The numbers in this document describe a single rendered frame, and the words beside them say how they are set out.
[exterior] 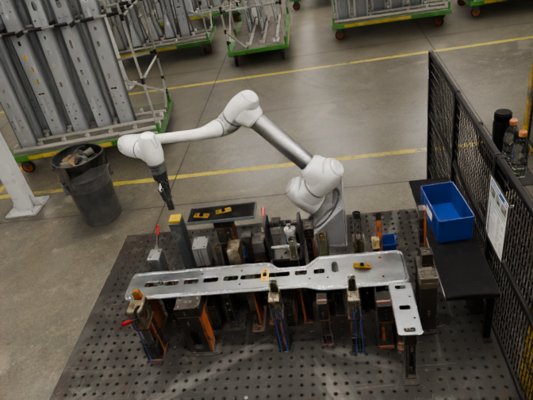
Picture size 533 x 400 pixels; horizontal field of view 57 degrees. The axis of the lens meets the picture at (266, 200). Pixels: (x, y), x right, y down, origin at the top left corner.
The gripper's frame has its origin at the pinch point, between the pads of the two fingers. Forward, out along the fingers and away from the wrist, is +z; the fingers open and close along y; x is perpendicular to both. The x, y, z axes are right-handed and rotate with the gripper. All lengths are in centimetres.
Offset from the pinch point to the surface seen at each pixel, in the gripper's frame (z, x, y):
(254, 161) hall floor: 124, -2, -256
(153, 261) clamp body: 20.3, -9.6, 21.6
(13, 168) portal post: 73, -244, -208
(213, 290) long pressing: 25, 25, 41
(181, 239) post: 21.2, 1.2, 3.7
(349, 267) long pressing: 25, 90, 32
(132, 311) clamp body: 19, -10, 57
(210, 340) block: 47, 20, 53
